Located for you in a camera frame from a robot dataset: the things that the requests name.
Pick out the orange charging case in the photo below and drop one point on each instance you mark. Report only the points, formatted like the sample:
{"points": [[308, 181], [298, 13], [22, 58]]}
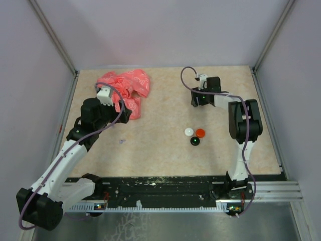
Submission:
{"points": [[200, 133]]}

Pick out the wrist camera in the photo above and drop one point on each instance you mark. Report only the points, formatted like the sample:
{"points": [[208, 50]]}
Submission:
{"points": [[202, 79], [104, 95]]}

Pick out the crumpled pink cloth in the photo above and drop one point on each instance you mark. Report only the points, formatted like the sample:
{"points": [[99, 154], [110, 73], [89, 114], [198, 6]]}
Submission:
{"points": [[132, 85]]}

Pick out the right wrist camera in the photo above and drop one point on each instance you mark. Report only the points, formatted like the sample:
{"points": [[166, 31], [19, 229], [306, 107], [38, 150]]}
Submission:
{"points": [[202, 79]]}

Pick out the black round charging case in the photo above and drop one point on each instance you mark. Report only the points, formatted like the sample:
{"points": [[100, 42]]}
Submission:
{"points": [[195, 141]]}

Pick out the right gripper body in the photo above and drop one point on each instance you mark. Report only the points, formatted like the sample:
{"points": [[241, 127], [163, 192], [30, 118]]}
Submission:
{"points": [[201, 98]]}

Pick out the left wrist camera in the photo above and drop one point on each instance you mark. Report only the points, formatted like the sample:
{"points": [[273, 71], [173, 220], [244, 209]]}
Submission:
{"points": [[104, 95]]}

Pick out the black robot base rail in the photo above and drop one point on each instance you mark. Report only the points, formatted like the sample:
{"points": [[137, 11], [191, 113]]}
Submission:
{"points": [[168, 192]]}

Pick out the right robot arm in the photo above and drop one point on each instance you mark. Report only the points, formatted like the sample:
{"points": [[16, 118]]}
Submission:
{"points": [[244, 124]]}

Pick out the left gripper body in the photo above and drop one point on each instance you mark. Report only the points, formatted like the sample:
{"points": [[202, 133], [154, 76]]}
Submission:
{"points": [[122, 118]]}

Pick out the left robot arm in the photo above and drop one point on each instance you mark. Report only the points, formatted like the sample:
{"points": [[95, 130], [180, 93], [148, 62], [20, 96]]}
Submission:
{"points": [[47, 200]]}

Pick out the white round charging case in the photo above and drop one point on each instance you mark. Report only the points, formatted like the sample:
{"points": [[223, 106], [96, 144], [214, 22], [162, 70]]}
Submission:
{"points": [[189, 132]]}

